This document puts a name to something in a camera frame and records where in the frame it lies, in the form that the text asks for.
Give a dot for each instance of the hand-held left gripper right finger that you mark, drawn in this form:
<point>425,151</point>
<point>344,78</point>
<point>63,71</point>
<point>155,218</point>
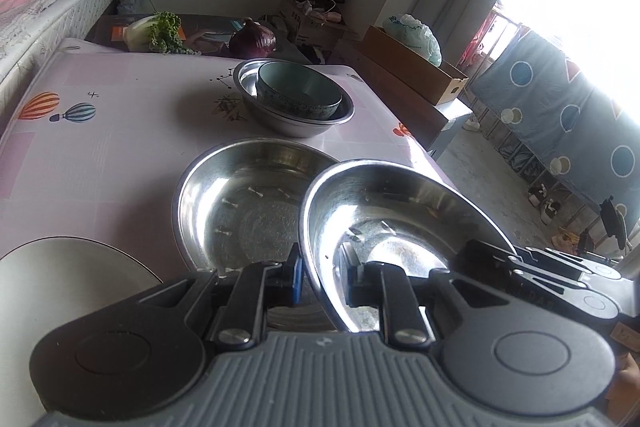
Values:
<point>352,282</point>

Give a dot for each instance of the black stand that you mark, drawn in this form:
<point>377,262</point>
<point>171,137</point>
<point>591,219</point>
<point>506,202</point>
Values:
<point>612,219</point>

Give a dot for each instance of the pink hanging garment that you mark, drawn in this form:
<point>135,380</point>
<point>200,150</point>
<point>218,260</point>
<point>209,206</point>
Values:
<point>477,42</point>

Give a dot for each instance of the tan slippers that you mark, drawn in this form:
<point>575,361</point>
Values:
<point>565,238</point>

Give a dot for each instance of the large brown cardboard box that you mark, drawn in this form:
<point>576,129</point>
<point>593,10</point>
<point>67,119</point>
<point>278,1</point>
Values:
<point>400,107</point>

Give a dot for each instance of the shallow steel bowl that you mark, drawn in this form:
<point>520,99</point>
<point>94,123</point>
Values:
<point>240,207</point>
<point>390,217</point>

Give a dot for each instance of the open cardboard box with clutter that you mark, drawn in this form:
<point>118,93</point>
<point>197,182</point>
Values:
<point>310,32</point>

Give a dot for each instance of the open shallow cardboard box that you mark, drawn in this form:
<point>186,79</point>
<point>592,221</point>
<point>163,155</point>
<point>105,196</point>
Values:
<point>425,77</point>

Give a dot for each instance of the pale green plastic bag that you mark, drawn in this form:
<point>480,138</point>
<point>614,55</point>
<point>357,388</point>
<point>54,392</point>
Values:
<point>415,39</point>

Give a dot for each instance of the pink printed tablecloth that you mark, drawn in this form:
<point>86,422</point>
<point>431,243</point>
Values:
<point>100,157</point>

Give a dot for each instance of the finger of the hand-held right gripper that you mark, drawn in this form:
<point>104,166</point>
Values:
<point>492,254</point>
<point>575,263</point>

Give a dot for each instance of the green ceramic bowl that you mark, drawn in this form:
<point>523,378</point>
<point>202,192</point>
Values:
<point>300,82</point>

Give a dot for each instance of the deep steel bowl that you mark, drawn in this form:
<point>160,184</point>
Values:
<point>280,122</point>

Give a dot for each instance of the napa cabbage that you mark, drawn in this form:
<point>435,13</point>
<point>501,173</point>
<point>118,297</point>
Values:
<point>155,34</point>

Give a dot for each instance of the pink cloth item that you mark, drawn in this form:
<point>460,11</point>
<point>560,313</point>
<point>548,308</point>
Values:
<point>327,16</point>

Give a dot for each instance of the black and white shoe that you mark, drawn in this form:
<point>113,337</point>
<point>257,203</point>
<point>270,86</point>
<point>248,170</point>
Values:
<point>551,211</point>
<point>537,196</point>

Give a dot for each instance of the red onion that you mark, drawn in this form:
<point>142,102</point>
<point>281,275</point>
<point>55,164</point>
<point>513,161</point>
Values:
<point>252,41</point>

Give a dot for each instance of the blue circle print sheet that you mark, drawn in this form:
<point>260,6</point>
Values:
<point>575,107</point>

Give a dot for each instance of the white plate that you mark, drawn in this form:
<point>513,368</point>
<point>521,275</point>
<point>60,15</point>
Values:
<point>60,297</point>

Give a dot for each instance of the dark printed flat box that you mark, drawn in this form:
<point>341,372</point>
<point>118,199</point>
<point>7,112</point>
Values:
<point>105,27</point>

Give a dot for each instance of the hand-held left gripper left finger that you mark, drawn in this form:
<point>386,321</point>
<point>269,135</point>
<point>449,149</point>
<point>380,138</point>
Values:
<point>296,279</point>

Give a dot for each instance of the white quilted mattress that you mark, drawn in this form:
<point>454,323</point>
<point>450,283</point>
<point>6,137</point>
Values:
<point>60,2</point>

